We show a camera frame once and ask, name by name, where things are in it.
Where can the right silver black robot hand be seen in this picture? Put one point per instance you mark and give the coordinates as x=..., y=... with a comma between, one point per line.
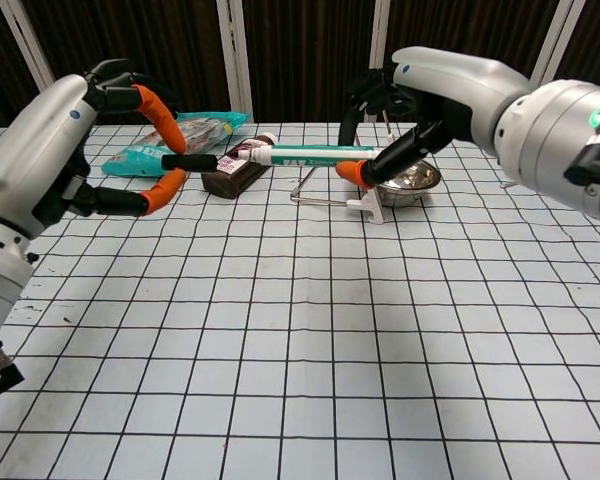
x=455, y=75

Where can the white green marker body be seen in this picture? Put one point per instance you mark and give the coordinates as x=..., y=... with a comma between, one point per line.
x=310, y=155

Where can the black marker cap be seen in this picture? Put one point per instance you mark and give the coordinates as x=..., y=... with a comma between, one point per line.
x=190, y=162

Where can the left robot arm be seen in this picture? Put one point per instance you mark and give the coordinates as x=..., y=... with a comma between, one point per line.
x=0, y=270

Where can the stainless steel bowl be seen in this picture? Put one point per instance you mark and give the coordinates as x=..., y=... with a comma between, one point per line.
x=410, y=187

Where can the brown bottle with pink label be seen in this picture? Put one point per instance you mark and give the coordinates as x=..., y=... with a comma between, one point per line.
x=235, y=180

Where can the teal snack bag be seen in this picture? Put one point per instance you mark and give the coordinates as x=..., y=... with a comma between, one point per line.
x=130, y=160

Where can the white frame post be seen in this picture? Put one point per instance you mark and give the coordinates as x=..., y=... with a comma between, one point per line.
x=380, y=35
x=235, y=60
x=552, y=35
x=27, y=45

